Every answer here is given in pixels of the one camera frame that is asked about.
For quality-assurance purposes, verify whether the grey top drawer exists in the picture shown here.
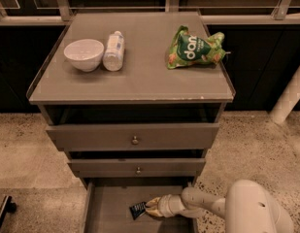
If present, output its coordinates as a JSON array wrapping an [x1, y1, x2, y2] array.
[[47, 123, 218, 151]]

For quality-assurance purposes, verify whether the white ceramic bowl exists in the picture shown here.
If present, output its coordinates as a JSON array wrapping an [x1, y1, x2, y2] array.
[[64, 39, 104, 72]]

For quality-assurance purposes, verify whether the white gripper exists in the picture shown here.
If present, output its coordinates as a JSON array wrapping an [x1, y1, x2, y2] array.
[[146, 194, 185, 217]]

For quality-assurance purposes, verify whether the black object at floor edge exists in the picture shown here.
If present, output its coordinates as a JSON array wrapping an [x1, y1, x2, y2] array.
[[0, 195, 17, 229]]

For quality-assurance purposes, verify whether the dark blue rxbar wrapper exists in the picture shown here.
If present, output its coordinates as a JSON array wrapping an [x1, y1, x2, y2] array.
[[129, 202, 147, 219]]

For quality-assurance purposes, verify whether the grey bottom drawer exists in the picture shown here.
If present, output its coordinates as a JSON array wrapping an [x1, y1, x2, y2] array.
[[80, 178, 197, 233]]

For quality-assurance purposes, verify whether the clear plastic water bottle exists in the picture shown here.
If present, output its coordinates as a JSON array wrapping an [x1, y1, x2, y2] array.
[[103, 31, 125, 72]]

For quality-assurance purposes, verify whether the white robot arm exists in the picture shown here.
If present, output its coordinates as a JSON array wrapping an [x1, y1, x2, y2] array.
[[146, 180, 294, 233]]

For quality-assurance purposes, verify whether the grey middle drawer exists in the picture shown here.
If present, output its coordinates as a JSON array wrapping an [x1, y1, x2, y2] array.
[[68, 158, 205, 178]]

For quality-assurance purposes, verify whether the grey drawer cabinet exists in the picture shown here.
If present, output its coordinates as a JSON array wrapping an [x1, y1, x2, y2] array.
[[25, 11, 236, 233]]

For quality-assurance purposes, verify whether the grey drawer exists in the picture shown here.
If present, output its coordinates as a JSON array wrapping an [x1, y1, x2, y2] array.
[[68, 158, 205, 178], [47, 123, 218, 151], [80, 178, 197, 233]]

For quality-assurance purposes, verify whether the white pillar leg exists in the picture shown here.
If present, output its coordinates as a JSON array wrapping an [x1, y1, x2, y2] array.
[[270, 65, 300, 124]]

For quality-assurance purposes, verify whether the metal railing frame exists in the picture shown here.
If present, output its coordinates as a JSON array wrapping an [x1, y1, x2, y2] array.
[[0, 0, 300, 25]]

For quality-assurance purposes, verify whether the green snack bag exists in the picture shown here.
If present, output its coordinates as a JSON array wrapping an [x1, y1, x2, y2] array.
[[167, 25, 226, 69]]

